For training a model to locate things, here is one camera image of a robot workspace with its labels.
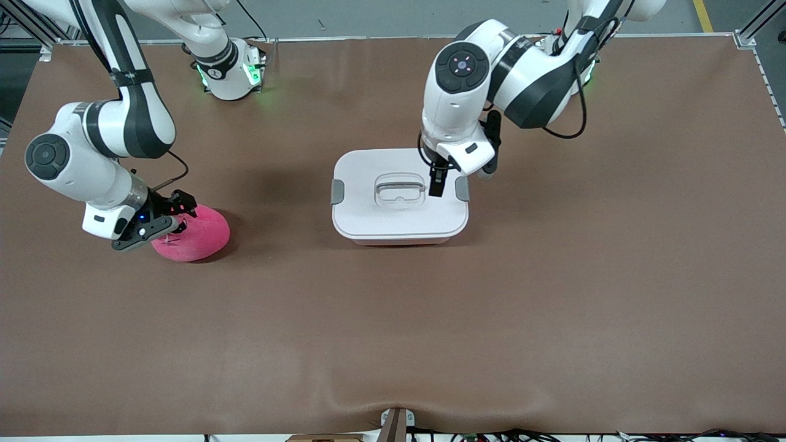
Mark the pink plush toy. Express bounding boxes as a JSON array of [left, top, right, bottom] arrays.
[[150, 204, 231, 263]]

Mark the white plastic box lid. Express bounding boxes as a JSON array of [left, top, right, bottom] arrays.
[[332, 148, 470, 240]]

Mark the white storage box base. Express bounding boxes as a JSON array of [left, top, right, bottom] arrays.
[[351, 233, 458, 247]]

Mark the large table cover mat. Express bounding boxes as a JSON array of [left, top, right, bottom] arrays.
[[0, 36, 786, 438]]

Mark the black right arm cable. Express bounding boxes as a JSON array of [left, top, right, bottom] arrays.
[[150, 149, 190, 192]]

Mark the black right base cable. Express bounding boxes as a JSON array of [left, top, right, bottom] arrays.
[[236, 0, 269, 42]]

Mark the aluminium frame post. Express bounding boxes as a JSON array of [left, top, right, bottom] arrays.
[[734, 0, 786, 133], [0, 0, 62, 62]]

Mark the metal table edge bracket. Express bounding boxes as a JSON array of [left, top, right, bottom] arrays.
[[379, 407, 415, 442]]

